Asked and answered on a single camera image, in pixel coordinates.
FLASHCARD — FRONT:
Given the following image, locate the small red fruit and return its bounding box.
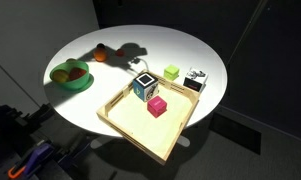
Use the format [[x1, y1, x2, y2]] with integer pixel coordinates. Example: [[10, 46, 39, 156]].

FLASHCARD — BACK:
[[115, 48, 126, 58]]

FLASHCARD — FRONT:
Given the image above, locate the green plastic bowl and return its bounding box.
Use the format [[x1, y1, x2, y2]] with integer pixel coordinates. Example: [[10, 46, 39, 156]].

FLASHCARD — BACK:
[[49, 59, 94, 92]]

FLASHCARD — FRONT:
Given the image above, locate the yellow orange fruit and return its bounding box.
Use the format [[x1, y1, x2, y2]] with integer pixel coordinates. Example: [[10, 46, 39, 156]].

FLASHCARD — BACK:
[[52, 69, 70, 84]]

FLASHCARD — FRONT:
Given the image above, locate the blue white patterned cube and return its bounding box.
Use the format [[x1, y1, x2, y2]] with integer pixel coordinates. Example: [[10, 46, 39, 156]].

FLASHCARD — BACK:
[[133, 73, 159, 102]]

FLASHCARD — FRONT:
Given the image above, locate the pink cube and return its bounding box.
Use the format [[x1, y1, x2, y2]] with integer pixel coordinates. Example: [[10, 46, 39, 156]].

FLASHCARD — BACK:
[[147, 95, 168, 118]]

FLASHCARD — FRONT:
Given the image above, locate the lime green cube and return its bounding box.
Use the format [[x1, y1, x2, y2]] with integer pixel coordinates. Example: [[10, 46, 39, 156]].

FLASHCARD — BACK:
[[163, 64, 180, 81]]

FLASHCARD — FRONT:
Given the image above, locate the light wooden tray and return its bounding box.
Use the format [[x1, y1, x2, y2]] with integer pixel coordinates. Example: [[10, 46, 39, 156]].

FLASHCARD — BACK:
[[96, 69, 202, 166]]

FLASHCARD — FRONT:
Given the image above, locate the black white checkered box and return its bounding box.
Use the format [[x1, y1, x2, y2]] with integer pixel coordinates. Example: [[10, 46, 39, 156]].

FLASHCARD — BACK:
[[183, 67, 209, 93]]

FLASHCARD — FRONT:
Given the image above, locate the red apple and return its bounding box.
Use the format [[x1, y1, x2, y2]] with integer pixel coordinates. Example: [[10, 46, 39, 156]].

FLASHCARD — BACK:
[[69, 67, 88, 82]]

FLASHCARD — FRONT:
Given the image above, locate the purple clamp orange tip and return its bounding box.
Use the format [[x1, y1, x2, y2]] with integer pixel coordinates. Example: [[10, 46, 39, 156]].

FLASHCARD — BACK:
[[8, 143, 55, 179]]

